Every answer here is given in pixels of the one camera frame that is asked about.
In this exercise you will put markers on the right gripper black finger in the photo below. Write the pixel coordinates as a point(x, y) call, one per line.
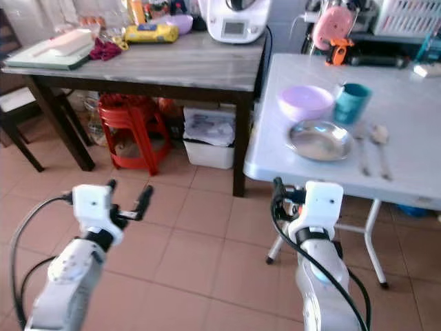
point(278, 195)

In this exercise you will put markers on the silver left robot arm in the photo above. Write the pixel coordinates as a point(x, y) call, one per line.
point(69, 283)

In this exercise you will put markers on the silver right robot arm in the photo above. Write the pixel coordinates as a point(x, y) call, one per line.
point(324, 283)

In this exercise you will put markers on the round metal plate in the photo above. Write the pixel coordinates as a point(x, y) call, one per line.
point(320, 141)

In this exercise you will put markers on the red plastic stool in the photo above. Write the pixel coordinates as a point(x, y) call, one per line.
point(127, 114)

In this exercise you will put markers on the white plastic bin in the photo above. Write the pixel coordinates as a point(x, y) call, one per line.
point(208, 154)

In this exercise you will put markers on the metal fork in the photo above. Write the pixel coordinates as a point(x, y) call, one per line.
point(363, 158)

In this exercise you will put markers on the large purple plastic bowl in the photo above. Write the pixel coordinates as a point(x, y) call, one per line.
point(304, 102)

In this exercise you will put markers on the metal spoon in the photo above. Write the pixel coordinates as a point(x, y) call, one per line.
point(379, 134)

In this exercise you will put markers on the teal plastic cup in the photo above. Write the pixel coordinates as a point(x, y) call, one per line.
point(351, 107)

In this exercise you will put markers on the blue plastic basin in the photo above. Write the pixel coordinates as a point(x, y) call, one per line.
point(413, 210)

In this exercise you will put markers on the white folding table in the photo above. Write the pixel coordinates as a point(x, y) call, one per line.
point(410, 158)

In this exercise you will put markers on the dark wooden chair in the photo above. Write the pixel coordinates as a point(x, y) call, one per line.
point(10, 114)

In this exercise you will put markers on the marble top wooden table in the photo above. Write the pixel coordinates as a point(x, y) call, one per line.
point(179, 69)

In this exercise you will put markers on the dark red cloth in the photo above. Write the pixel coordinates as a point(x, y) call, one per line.
point(105, 49)

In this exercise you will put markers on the pale green tray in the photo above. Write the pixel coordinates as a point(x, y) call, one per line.
point(34, 62)

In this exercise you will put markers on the white folded cloth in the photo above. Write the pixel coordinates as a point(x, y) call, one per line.
point(69, 43)

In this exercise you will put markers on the orange and black tool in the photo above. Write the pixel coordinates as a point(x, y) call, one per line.
point(340, 52)

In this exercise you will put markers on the yellow package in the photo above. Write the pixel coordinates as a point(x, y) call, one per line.
point(151, 34)

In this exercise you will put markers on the long black case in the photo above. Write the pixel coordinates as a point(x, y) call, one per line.
point(379, 61)

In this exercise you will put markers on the orange bottle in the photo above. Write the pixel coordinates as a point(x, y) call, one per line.
point(136, 12)

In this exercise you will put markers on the pink round gadget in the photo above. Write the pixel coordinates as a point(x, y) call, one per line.
point(333, 27)

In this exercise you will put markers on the small purple bowl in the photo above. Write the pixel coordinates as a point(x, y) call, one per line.
point(180, 24)

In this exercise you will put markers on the white kitchen appliance with display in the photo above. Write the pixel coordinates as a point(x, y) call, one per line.
point(234, 21)

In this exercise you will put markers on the white plastic basket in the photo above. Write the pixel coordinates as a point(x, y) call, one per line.
point(406, 17)

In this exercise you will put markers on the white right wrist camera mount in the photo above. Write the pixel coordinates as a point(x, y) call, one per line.
point(319, 207)

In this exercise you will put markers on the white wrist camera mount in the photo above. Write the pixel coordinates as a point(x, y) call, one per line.
point(319, 207)
point(93, 207)

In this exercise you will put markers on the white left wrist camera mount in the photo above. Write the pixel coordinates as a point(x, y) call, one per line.
point(93, 207)

